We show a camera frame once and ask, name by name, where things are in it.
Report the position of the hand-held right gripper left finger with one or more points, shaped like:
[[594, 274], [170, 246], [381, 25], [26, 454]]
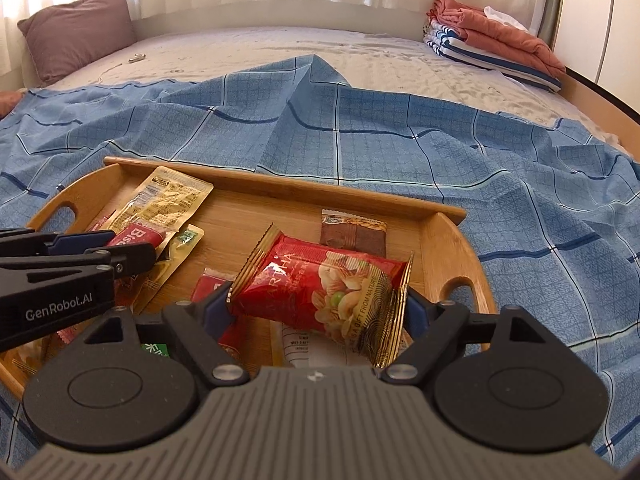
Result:
[[217, 315]]

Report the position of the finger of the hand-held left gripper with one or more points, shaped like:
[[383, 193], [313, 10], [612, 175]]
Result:
[[135, 257], [82, 240]]

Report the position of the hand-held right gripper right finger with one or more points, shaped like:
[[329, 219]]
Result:
[[417, 312]]

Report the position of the red biscuit packet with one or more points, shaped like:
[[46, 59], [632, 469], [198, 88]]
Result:
[[142, 240]]

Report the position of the pink snack packet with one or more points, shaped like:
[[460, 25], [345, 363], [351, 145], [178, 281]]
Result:
[[66, 335]]

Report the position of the green and yellow snack packet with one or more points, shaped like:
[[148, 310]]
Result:
[[175, 255]]

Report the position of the yellow foil snack packet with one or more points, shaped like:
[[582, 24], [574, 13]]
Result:
[[165, 195]]

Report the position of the green pea snack packet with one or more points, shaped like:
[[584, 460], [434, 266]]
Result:
[[156, 350]]

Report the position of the white bread packet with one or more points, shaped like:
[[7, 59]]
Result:
[[300, 347]]

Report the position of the red nut packet gold edges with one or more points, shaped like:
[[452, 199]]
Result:
[[310, 285]]

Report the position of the brown peanut packet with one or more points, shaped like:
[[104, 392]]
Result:
[[350, 237]]

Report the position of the wooden tray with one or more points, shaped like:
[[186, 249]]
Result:
[[280, 215]]

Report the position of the dark pink cloth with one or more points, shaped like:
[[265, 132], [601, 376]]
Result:
[[10, 105]]

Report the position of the blue checked bedsheet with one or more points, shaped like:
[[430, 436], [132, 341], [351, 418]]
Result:
[[400, 160]]

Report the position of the small metal object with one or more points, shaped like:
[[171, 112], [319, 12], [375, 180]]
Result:
[[136, 58]]

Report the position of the purple pillow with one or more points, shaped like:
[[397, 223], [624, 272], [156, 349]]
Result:
[[75, 30]]

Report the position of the cream patterned mattress sheet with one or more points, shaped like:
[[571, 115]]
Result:
[[400, 65]]

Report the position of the folded blue striped blanket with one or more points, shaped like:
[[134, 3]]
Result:
[[450, 42]]

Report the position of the folded orange and striped blankets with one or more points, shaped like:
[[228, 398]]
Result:
[[500, 35]]

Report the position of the white folded cloth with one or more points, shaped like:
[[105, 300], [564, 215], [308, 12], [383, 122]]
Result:
[[500, 14]]

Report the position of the grey-green curtain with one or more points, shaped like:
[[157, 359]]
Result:
[[555, 5]]

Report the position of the white wardrobe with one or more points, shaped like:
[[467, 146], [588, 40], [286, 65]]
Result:
[[600, 20]]

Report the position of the wooden bed frame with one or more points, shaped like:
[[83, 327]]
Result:
[[600, 102]]

